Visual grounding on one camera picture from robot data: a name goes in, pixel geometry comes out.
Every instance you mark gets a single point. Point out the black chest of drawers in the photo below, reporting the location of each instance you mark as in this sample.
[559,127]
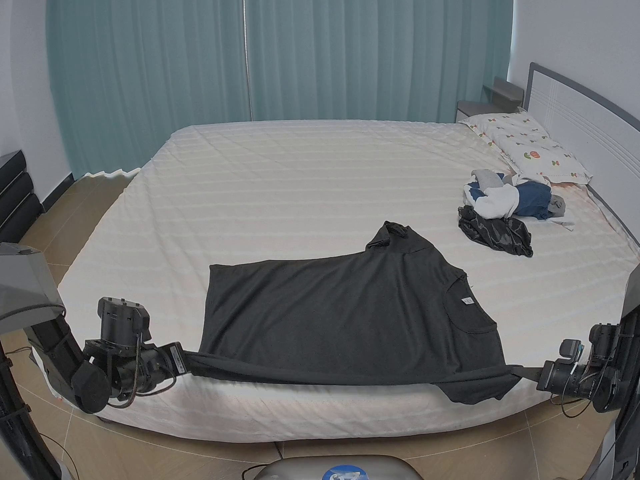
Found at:
[15,193]

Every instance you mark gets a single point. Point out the bed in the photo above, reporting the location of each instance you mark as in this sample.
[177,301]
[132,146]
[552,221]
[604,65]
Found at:
[300,178]

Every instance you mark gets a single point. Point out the black T-shirt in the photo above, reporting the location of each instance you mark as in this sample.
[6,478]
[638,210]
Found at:
[325,318]

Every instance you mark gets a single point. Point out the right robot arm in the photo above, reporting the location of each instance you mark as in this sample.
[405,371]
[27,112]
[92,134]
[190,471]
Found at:
[607,363]

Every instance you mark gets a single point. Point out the pile of clothes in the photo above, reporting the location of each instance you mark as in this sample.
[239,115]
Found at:
[495,208]

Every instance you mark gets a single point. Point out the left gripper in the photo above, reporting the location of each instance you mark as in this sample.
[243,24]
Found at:
[174,360]

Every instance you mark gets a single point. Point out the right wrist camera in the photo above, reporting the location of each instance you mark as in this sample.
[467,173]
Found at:
[570,350]

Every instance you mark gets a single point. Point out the white printed pillow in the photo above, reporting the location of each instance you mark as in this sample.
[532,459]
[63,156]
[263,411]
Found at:
[530,143]

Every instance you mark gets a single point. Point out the grey bedside table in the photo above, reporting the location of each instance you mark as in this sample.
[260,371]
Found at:
[472,109]

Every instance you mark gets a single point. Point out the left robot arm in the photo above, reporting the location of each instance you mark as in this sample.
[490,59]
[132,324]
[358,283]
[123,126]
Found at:
[25,283]

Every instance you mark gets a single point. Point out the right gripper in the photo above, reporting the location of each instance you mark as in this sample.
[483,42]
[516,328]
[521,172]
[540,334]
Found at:
[552,377]

